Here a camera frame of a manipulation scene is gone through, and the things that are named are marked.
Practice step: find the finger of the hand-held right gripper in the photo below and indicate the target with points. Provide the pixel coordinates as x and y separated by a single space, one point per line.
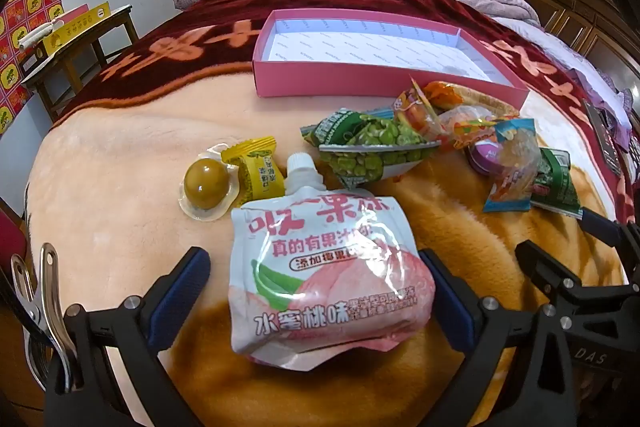
540 262
600 227

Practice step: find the orange clear snack packet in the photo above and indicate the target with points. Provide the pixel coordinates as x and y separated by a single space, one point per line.
415 112

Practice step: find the long bread stick packet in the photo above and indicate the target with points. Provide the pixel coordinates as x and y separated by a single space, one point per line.
480 99

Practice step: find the yellow candy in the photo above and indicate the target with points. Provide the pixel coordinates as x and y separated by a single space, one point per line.
257 172

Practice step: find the rainbow striped candy packet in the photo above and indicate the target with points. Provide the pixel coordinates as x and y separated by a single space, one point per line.
465 127

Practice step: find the small green snack packet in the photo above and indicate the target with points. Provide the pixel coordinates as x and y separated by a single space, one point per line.
555 187

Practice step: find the pink cardboard box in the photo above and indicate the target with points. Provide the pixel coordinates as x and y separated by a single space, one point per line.
325 82

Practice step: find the blue edged clear snack packet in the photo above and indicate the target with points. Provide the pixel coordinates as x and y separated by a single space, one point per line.
515 167

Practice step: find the green pea snack packet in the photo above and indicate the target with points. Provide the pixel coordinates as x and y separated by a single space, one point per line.
370 152

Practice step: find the yellow cardboard box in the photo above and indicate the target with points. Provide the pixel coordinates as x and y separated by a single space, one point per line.
75 29

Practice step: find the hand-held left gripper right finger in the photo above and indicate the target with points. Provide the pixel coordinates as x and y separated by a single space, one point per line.
450 292

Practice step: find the metal spring clamp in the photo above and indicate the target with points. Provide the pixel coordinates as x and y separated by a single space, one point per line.
50 297

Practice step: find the white rolled object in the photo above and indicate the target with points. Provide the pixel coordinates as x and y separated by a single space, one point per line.
35 37

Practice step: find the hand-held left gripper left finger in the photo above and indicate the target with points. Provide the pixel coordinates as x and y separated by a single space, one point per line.
180 277

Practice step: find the lilac bed sheet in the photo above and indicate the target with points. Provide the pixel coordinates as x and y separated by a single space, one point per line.
607 82

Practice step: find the peach jelly drink pouch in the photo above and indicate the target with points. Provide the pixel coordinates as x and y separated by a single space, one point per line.
325 267

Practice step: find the red and peach printed blanket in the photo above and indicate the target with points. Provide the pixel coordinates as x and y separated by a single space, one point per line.
125 157

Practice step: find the small wooden table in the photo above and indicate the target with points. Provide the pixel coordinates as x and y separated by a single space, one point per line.
115 24

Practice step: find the dark wooden headboard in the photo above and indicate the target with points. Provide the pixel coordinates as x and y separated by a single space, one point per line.
575 17

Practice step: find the purple lid jelly cup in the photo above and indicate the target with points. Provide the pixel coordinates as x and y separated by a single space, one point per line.
482 159

